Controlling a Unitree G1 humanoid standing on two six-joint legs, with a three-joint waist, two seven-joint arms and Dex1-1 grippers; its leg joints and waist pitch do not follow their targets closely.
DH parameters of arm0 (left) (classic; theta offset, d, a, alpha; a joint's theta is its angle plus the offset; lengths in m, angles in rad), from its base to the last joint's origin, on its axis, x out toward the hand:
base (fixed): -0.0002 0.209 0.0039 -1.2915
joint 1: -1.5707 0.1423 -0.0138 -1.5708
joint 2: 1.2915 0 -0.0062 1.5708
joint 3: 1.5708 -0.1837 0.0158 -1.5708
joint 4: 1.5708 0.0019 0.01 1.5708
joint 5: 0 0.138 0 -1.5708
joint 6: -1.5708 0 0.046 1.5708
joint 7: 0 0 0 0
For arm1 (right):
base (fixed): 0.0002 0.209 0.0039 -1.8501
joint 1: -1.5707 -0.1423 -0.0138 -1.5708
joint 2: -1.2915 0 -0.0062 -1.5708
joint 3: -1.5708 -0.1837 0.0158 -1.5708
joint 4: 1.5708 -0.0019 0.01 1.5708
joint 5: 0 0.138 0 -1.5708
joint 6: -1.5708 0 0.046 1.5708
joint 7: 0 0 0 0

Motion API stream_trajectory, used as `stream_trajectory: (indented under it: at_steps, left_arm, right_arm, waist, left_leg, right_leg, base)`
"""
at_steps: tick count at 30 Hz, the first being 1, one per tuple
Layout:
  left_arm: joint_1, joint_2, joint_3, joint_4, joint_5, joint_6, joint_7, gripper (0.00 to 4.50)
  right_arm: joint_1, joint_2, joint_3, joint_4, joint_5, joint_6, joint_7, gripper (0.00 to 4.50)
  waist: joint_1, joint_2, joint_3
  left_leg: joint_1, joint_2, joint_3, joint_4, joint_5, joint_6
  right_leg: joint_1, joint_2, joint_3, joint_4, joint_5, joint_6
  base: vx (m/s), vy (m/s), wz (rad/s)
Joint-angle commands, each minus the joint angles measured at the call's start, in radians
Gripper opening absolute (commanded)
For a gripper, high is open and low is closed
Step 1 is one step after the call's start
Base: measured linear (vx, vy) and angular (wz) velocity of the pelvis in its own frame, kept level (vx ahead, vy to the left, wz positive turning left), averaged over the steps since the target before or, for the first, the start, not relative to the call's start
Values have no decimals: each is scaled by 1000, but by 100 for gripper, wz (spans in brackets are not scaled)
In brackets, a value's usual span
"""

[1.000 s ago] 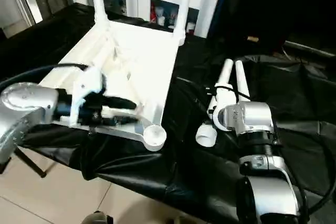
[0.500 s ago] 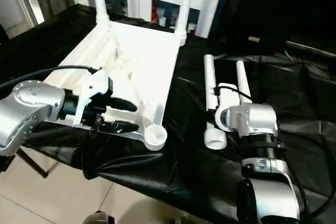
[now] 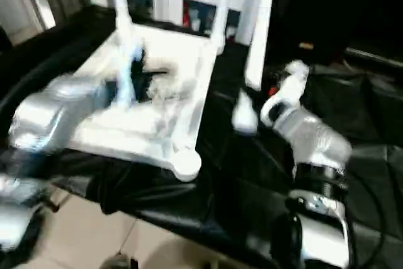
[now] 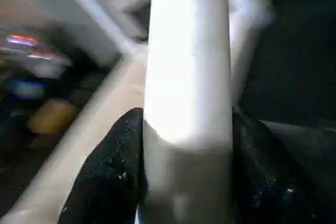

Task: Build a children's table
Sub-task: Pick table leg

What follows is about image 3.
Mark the black metal frame strut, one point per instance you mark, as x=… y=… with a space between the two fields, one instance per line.
x=53 y=203

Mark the black bag with yellow label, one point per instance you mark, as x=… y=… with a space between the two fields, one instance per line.
x=346 y=4

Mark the dark metal rod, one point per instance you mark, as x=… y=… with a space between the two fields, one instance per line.
x=374 y=55

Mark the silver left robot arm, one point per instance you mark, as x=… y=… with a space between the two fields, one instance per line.
x=47 y=108

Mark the white plastic table top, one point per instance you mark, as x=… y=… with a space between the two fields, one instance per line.
x=176 y=92

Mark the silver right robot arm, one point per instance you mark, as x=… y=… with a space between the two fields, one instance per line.
x=315 y=136

